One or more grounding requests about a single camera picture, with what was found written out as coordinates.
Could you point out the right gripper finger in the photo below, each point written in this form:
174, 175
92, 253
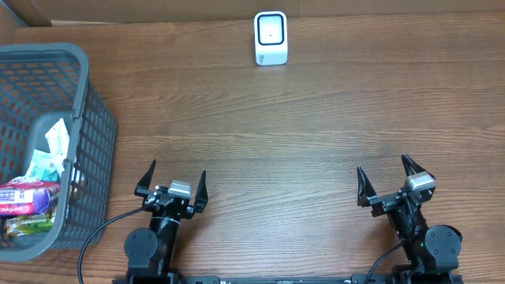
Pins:
413, 169
365, 192

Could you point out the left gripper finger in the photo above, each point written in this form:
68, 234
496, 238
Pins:
145, 181
201, 197

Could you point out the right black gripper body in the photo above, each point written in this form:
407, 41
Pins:
393, 198

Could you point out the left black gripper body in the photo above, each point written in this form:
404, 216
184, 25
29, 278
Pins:
166, 199

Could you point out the white conditioner tube gold cap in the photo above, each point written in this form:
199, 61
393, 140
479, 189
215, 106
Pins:
58, 141

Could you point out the mint green wipes packet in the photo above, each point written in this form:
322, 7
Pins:
42, 167

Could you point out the green yellow snack packet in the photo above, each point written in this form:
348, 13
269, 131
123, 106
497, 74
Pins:
30, 224

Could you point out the purple Carefree pad pack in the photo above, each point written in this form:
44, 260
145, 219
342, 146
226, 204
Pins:
28, 196

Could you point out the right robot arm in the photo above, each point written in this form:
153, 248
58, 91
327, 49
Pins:
432, 251

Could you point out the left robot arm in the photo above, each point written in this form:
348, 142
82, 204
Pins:
150, 249

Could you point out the white barcode scanner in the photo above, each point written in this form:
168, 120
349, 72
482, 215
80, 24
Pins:
271, 38

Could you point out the grey plastic shopping basket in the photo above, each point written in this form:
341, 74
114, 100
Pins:
40, 84

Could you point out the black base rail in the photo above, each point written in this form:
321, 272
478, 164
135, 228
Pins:
353, 279

